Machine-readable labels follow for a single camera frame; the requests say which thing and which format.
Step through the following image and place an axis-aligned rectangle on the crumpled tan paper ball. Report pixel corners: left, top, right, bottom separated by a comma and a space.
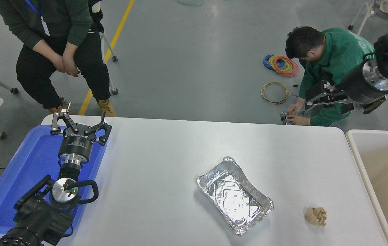
305, 207, 327, 226

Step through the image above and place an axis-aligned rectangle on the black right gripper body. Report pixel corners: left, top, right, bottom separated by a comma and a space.
339, 61, 387, 105

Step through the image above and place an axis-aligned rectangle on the black garment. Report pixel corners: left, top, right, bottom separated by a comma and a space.
88, 0, 104, 33

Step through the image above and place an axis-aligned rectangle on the person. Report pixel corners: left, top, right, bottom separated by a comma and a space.
0, 0, 117, 117
284, 26, 376, 127

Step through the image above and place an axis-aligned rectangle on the blue lanyard with badge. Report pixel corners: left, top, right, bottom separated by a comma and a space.
25, 0, 51, 37

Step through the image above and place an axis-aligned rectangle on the rectangular foil tray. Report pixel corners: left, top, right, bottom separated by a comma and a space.
196, 156, 274, 235

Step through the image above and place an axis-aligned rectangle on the shiny metal part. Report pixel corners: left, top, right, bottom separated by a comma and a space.
280, 112, 295, 125

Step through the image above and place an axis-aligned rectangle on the blue plastic tray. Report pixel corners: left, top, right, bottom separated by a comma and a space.
0, 125, 108, 236

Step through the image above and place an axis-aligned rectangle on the thin yellow cable coil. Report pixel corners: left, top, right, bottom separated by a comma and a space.
260, 81, 291, 105

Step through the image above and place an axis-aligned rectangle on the person's left hand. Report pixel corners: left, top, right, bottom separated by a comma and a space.
284, 115, 312, 126
63, 55, 80, 77

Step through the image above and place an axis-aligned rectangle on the white frame wheeled chair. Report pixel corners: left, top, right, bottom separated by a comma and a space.
99, 31, 119, 95

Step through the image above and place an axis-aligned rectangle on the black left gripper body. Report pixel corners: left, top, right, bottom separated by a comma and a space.
58, 133, 96, 162

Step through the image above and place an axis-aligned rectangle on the black hand tool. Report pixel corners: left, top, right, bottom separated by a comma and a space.
363, 97, 387, 114

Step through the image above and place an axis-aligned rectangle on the blue cable coil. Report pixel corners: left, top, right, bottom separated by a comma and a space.
263, 54, 285, 71

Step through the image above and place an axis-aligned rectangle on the person's right hand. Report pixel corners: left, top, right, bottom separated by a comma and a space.
287, 102, 305, 115
53, 55, 67, 73

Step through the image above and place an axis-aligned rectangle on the white frame grey chair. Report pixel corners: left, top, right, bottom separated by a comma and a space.
348, 0, 388, 31

